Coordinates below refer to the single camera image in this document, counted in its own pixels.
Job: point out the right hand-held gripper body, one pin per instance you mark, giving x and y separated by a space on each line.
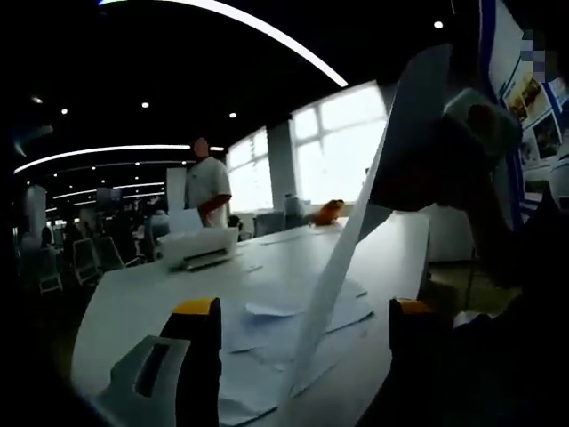
507 133

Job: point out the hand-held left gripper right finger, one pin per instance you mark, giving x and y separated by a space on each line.
404 338

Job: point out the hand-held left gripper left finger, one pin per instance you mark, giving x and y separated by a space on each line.
195 364

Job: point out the printing papers pile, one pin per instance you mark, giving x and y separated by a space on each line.
266 356

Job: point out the single white paper sheet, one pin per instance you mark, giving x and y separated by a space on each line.
342 258

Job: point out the white worn device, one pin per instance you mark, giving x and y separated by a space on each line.
561 178

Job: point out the white table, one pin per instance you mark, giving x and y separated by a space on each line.
133 302

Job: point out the orange plush toy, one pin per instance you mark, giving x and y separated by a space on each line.
328 213

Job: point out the person's dark clothed body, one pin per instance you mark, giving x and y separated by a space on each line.
511 369

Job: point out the white printer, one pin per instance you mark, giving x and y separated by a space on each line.
200 249

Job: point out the long curved ceiling light strip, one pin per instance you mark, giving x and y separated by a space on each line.
335 76

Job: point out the grey office chair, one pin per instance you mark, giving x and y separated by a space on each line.
269 223

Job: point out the white upright panel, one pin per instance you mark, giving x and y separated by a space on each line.
176 189

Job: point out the hanging display screen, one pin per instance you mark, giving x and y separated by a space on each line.
109 194

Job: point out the thin ceiling light strip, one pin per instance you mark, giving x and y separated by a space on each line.
133 147

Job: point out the blue white wall poster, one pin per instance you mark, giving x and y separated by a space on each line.
529 102

